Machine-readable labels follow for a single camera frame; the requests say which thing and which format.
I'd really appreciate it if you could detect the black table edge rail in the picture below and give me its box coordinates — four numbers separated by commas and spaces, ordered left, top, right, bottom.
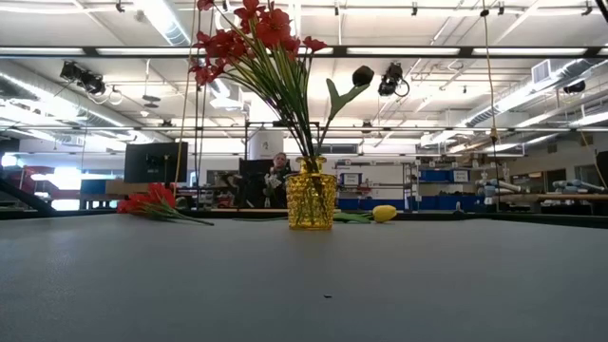
0, 207, 608, 230

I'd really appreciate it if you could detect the yellow hanging cable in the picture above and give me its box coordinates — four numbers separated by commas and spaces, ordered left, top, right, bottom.
172, 0, 199, 199
479, 0, 501, 213

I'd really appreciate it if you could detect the black computer monitor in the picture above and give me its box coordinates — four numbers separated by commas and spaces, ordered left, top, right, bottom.
123, 142, 189, 184

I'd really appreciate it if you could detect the white flower bouquet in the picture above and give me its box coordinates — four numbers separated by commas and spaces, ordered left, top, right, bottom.
263, 173, 284, 209

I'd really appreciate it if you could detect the black ceiling camera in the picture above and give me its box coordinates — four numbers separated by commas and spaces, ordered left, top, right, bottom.
59, 60, 108, 96
377, 61, 410, 99

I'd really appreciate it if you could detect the brown cardboard box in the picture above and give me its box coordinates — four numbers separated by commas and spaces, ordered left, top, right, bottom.
104, 180, 143, 196

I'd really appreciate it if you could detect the yellow tulip with green stem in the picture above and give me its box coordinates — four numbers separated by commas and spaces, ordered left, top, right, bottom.
232, 204, 398, 225

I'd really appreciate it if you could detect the red artificial flower bunch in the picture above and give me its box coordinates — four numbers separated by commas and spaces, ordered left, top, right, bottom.
188, 0, 329, 175
116, 182, 215, 227

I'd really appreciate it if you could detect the blue storage bin row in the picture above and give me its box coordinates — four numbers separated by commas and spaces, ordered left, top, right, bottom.
337, 194, 481, 213

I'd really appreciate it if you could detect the dark tulip with green stem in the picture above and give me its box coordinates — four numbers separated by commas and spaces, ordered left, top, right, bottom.
316, 65, 375, 158

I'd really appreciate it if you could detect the seated person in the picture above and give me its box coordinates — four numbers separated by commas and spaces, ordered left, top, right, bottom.
263, 151, 298, 209

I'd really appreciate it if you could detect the yellow textured glass vase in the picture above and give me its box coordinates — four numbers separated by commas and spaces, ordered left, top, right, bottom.
285, 156, 338, 232

